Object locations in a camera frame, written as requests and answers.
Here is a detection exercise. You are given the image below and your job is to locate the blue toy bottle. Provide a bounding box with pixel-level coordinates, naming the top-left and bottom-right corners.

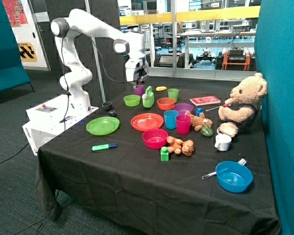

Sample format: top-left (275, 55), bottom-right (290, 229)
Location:
top-left (196, 108), bottom-right (202, 117)

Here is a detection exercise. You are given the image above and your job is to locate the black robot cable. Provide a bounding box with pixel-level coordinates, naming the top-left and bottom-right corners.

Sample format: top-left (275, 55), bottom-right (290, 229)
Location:
top-left (59, 26), bottom-right (138, 123)

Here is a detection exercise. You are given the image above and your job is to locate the white mug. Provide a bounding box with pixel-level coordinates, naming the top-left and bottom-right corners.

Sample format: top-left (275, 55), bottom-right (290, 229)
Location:
top-left (214, 134), bottom-right (232, 151)

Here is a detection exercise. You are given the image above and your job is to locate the green plastic bowl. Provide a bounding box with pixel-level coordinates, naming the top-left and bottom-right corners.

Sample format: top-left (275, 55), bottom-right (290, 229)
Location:
top-left (123, 94), bottom-right (141, 107)

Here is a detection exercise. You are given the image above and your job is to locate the small brown teddy bear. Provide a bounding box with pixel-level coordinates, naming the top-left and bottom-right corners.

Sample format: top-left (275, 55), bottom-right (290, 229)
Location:
top-left (186, 111), bottom-right (213, 131)

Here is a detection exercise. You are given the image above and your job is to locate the metal fork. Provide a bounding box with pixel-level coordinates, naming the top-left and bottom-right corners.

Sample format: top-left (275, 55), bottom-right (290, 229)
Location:
top-left (201, 158), bottom-right (246, 180)

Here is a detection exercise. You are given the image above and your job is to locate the green toy pepper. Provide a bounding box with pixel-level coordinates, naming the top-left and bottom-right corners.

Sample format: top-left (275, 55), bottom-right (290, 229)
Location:
top-left (200, 125), bottom-right (214, 138)

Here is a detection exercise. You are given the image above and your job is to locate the orange plastic bowl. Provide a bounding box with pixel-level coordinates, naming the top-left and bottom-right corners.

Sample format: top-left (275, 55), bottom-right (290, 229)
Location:
top-left (157, 97), bottom-right (175, 111)

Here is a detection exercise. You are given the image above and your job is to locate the purple plastic bowl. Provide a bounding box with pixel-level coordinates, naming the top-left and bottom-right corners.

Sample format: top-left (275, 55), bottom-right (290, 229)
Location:
top-left (173, 103), bottom-right (193, 115)

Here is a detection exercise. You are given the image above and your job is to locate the blue plastic cup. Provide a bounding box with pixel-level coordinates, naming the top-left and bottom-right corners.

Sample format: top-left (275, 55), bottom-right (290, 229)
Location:
top-left (164, 110), bottom-right (178, 129)

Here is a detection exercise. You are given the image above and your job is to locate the blue plastic bowl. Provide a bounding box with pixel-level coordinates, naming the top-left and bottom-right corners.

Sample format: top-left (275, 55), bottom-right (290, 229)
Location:
top-left (216, 161), bottom-right (253, 193)

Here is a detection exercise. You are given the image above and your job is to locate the small orange teddy bear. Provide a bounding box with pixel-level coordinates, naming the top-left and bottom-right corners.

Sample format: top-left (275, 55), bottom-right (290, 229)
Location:
top-left (167, 136), bottom-right (194, 156)

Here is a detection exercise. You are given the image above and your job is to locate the black tablecloth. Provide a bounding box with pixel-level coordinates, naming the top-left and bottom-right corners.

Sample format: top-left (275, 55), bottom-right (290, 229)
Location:
top-left (35, 88), bottom-right (281, 235)

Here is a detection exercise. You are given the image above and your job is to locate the purple plastic cup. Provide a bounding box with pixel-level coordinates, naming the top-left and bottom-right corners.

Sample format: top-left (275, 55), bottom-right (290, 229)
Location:
top-left (133, 84), bottom-right (144, 96)

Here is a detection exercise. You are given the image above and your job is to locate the green toy block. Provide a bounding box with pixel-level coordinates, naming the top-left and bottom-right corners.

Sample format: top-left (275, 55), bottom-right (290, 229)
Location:
top-left (160, 146), bottom-right (169, 162)

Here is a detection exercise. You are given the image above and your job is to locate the teal sofa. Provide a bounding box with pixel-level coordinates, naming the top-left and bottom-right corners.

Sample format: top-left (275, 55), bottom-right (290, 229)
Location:
top-left (0, 1), bottom-right (31, 92)

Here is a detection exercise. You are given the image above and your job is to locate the large beige teddy bear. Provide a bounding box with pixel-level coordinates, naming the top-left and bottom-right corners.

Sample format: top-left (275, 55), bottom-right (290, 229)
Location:
top-left (218, 72), bottom-right (268, 137)

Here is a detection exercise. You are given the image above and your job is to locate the red book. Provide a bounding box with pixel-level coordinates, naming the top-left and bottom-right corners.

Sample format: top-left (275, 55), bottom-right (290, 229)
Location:
top-left (190, 96), bottom-right (221, 106)

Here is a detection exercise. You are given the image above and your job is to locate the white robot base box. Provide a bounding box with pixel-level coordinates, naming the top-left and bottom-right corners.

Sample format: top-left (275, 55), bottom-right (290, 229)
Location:
top-left (23, 94), bottom-right (98, 156)

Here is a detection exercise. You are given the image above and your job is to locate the pink plastic bowl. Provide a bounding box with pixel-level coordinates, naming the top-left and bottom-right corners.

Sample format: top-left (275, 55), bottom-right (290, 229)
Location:
top-left (142, 129), bottom-right (168, 149)

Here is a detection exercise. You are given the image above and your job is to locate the green toy watering can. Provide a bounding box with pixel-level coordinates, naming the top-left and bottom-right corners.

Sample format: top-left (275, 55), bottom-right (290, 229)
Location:
top-left (142, 86), bottom-right (154, 108)

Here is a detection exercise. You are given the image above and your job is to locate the orange plastic plate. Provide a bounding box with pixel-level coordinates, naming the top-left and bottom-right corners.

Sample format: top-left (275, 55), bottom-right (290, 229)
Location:
top-left (130, 113), bottom-right (164, 132)

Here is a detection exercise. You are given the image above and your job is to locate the small dark bowl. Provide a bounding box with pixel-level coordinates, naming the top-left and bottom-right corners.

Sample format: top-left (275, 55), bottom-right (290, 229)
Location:
top-left (102, 101), bottom-right (112, 111)

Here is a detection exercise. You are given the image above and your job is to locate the teal partition panel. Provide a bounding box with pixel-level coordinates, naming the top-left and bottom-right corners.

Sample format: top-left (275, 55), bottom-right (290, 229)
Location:
top-left (254, 0), bottom-right (294, 235)

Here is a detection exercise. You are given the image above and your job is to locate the green plastic cup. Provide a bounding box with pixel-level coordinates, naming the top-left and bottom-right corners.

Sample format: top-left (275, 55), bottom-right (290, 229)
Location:
top-left (168, 88), bottom-right (179, 103)

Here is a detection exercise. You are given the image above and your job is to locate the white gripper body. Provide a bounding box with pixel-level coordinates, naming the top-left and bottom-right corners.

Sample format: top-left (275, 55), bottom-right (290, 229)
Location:
top-left (125, 58), bottom-right (149, 82)

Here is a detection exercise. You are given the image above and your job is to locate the dark blue ball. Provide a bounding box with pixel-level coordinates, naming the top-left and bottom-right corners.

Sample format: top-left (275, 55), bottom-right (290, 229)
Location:
top-left (108, 110), bottom-right (117, 117)

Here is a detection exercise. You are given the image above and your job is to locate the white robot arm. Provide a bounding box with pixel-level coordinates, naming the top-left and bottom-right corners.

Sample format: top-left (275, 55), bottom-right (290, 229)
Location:
top-left (51, 9), bottom-right (149, 112)

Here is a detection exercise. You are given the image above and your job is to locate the green highlighter marker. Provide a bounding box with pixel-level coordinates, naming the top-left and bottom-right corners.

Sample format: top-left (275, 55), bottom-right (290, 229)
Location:
top-left (91, 142), bottom-right (118, 152)

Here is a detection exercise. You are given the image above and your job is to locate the pink plastic cup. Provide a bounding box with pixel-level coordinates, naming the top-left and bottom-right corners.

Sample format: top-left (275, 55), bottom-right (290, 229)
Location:
top-left (175, 115), bottom-right (191, 135)

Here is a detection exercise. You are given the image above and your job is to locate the black pen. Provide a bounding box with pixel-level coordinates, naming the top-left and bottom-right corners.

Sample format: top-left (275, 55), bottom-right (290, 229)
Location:
top-left (59, 116), bottom-right (73, 123)

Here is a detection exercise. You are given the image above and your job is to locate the red handled screwdriver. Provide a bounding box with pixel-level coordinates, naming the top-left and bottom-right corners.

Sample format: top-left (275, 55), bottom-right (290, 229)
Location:
top-left (205, 104), bottom-right (231, 112)

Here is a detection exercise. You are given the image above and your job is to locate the green plastic plate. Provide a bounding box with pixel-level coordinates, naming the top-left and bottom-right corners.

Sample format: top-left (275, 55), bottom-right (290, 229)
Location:
top-left (86, 117), bottom-right (120, 136)

